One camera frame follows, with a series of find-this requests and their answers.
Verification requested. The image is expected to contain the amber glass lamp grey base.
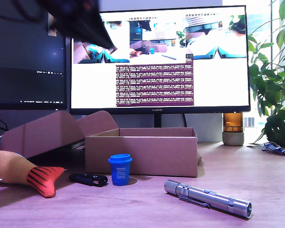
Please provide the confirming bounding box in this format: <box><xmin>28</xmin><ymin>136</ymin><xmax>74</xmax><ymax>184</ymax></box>
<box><xmin>222</xmin><ymin>112</ymin><xmax>245</xmax><ymax>146</ymax></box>

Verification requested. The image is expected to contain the blue lidded toy cup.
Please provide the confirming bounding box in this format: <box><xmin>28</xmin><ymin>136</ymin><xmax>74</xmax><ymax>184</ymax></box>
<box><xmin>108</xmin><ymin>153</ymin><xmax>133</xmax><ymax>186</ymax></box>

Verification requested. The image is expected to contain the orange plush fish toy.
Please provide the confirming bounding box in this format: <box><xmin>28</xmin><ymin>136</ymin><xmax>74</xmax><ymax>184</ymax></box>
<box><xmin>0</xmin><ymin>150</ymin><xmax>65</xmax><ymax>199</ymax></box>

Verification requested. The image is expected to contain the dark-screen computer monitor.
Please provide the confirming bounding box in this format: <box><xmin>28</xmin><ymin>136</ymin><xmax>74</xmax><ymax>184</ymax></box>
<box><xmin>0</xmin><ymin>0</ymin><xmax>68</xmax><ymax>111</ymax></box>

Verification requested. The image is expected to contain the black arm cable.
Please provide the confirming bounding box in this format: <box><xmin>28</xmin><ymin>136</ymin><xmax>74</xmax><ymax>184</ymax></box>
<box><xmin>0</xmin><ymin>10</ymin><xmax>50</xmax><ymax>23</ymax></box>

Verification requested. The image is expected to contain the black key fob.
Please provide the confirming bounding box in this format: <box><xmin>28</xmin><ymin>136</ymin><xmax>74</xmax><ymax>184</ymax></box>
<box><xmin>68</xmin><ymin>172</ymin><xmax>109</xmax><ymax>188</ymax></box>

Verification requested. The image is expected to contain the white-screen computer monitor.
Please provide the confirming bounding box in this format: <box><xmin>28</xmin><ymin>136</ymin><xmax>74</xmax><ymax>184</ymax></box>
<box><xmin>69</xmin><ymin>4</ymin><xmax>252</xmax><ymax>129</ymax></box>

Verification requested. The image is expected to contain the green leafy plant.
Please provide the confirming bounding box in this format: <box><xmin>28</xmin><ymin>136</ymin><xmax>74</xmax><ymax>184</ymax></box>
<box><xmin>248</xmin><ymin>0</ymin><xmax>285</xmax><ymax>148</ymax></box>

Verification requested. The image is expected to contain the brown cardboard box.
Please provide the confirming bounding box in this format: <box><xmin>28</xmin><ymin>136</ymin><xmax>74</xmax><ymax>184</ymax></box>
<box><xmin>0</xmin><ymin>110</ymin><xmax>202</xmax><ymax>178</ymax></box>

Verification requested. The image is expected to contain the silver pen flashlight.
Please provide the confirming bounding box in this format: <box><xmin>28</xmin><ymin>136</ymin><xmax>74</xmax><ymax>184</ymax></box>
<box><xmin>163</xmin><ymin>180</ymin><xmax>253</xmax><ymax>219</ymax></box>

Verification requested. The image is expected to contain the blue key bunch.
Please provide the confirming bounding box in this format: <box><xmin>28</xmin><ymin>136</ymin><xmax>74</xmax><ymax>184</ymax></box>
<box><xmin>262</xmin><ymin>141</ymin><xmax>285</xmax><ymax>157</ymax></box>

